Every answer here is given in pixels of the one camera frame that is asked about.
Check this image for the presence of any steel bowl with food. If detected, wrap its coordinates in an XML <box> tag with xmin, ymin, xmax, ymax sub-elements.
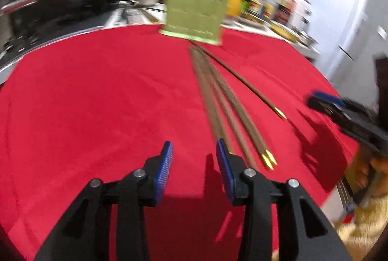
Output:
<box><xmin>295</xmin><ymin>30</ymin><xmax>320</xmax><ymax>51</ymax></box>

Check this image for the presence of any black gas stove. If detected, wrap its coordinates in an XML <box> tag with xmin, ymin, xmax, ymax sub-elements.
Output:
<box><xmin>0</xmin><ymin>3</ymin><xmax>122</xmax><ymax>52</ymax></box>

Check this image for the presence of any yellow steel mug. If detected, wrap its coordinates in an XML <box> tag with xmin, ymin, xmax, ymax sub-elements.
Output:
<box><xmin>226</xmin><ymin>0</ymin><xmax>243</xmax><ymax>18</ymax></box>

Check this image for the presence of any green plastic utensil holder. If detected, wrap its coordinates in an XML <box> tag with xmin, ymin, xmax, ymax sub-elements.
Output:
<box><xmin>159</xmin><ymin>0</ymin><xmax>229</xmax><ymax>45</ymax></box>

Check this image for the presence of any white refrigerator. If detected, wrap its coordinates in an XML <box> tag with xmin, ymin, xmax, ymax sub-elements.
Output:
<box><xmin>295</xmin><ymin>0</ymin><xmax>388</xmax><ymax>104</ymax></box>

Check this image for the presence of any gold-tipped wooden chopstick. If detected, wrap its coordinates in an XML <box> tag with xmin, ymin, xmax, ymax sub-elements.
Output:
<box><xmin>192</xmin><ymin>41</ymin><xmax>287</xmax><ymax>120</ymax></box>
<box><xmin>194</xmin><ymin>45</ymin><xmax>278</xmax><ymax>170</ymax></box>

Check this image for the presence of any person's right hand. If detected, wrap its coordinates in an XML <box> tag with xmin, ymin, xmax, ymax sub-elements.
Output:
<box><xmin>353</xmin><ymin>155</ymin><xmax>388</xmax><ymax>199</ymax></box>

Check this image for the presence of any bunch of wooden chopsticks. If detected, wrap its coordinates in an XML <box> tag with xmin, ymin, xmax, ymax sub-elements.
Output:
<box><xmin>188</xmin><ymin>45</ymin><xmax>270</xmax><ymax>170</ymax></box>

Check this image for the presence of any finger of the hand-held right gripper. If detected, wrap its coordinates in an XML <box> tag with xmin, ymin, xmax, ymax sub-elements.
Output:
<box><xmin>312</xmin><ymin>92</ymin><xmax>346</xmax><ymax>107</ymax></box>
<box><xmin>307</xmin><ymin>96</ymin><xmax>349</xmax><ymax>123</ymax></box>

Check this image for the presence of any red tablecloth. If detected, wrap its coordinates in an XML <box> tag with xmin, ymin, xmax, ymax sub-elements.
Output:
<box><xmin>0</xmin><ymin>25</ymin><xmax>360</xmax><ymax>261</ymax></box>

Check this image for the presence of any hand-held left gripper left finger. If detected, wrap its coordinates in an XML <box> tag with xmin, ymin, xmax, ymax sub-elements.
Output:
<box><xmin>34</xmin><ymin>140</ymin><xmax>174</xmax><ymax>261</ymax></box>

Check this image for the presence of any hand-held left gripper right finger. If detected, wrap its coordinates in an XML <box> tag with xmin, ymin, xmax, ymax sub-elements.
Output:
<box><xmin>216</xmin><ymin>139</ymin><xmax>354</xmax><ymax>261</ymax></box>

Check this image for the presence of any dark soy jug red handle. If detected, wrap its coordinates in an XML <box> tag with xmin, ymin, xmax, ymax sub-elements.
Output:
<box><xmin>274</xmin><ymin>0</ymin><xmax>296</xmax><ymax>25</ymax></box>

